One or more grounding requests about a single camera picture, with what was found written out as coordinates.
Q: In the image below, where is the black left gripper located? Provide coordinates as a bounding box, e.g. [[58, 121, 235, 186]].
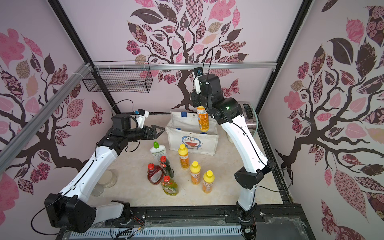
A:
[[124, 125, 165, 142]]

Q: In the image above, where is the orange soap bottle yellow cap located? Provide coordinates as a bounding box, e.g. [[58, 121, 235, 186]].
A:
[[203, 170, 215, 194], [190, 161, 201, 185], [178, 144, 190, 169], [197, 106, 209, 133]]

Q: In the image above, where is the white canvas Doraemon shopping bag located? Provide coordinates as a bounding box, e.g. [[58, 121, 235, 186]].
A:
[[166, 112, 219, 156]]

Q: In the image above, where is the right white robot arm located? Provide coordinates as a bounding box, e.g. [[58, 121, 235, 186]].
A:
[[190, 73, 269, 212]]

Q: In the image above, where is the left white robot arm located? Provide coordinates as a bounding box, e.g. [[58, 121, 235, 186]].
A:
[[44, 110, 165, 233]]

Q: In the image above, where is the dark green soap bottle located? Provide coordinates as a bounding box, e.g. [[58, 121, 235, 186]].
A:
[[160, 156, 175, 178]]

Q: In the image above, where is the dark red soap bottle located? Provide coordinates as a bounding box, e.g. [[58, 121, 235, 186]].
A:
[[147, 163, 164, 185]]

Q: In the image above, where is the yellow-green soap bottle red cap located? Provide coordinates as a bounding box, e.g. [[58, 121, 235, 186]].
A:
[[161, 176, 179, 196]]

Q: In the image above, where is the white bottle green cap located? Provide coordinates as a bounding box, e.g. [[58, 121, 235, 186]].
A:
[[150, 142, 167, 162]]

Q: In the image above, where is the mint green toaster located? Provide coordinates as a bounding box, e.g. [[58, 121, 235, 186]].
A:
[[239, 102, 259, 131]]

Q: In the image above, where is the clear plastic cup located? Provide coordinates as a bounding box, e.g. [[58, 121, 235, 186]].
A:
[[98, 170, 118, 188]]

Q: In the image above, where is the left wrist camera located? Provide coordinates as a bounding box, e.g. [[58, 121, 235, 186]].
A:
[[135, 109, 149, 129]]

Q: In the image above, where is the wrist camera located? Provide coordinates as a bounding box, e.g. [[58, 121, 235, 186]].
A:
[[135, 109, 149, 129], [193, 67, 203, 94]]

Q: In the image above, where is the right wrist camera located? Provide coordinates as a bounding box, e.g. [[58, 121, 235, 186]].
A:
[[193, 67, 203, 94]]

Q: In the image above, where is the black wire basket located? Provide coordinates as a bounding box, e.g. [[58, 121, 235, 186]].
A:
[[83, 60, 153, 93]]

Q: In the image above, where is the aluminium rail back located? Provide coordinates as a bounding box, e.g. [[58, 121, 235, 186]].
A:
[[94, 62, 277, 71]]

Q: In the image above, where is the aluminium rail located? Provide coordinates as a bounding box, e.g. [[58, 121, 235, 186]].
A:
[[1, 63, 91, 173], [94, 62, 277, 71]]

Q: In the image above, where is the aluminium rail left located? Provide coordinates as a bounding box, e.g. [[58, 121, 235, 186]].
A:
[[1, 63, 91, 173]]

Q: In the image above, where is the black corner frame post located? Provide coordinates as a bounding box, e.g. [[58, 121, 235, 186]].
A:
[[48, 0, 121, 114]]

